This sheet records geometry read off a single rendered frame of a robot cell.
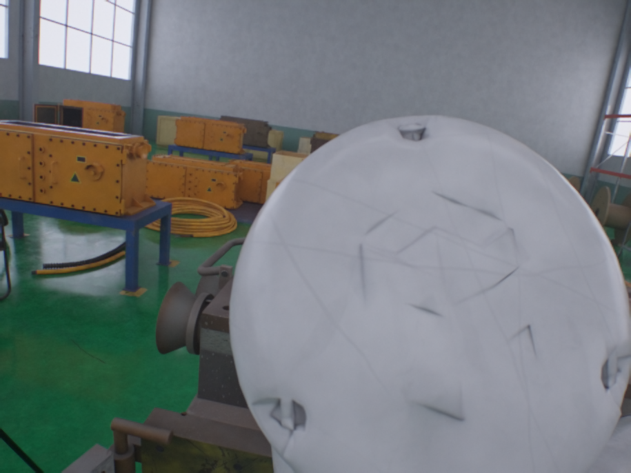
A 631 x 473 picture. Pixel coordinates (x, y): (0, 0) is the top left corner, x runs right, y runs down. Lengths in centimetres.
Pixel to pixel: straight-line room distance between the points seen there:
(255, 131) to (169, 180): 544
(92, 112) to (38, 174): 690
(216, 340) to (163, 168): 641
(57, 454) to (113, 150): 220
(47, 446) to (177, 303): 178
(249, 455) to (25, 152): 368
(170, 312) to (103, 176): 299
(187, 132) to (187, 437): 922
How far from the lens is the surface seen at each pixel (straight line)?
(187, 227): 536
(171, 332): 70
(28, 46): 1286
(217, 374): 58
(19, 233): 526
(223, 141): 938
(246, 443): 55
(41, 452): 238
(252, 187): 726
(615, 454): 23
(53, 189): 392
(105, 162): 360
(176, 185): 686
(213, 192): 667
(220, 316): 53
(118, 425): 56
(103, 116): 1066
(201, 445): 56
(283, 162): 638
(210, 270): 66
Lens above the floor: 161
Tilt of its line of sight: 16 degrees down
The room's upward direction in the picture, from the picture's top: 9 degrees clockwise
